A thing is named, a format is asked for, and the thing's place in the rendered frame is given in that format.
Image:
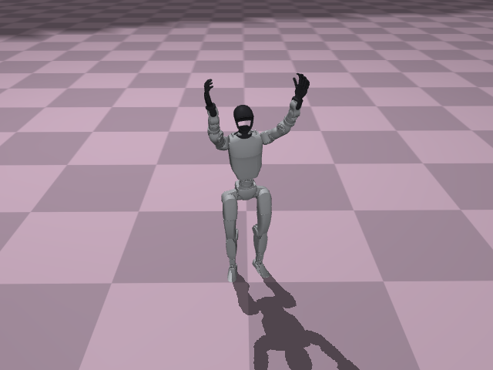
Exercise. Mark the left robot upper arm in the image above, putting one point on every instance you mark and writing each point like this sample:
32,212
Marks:
268,136

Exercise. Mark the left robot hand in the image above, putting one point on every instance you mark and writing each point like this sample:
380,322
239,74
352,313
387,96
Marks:
301,89

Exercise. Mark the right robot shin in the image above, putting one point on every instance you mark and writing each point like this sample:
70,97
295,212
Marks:
231,247

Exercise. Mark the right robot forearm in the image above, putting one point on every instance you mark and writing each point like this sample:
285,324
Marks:
214,123

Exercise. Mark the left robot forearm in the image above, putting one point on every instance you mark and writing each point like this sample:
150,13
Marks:
290,118

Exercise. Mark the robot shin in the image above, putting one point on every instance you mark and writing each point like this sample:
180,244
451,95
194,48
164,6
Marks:
260,244
231,247

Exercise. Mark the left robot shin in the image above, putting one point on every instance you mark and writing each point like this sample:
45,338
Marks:
260,244

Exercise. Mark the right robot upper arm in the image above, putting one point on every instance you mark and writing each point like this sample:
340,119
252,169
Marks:
221,142

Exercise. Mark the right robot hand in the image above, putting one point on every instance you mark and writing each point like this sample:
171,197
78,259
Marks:
209,105

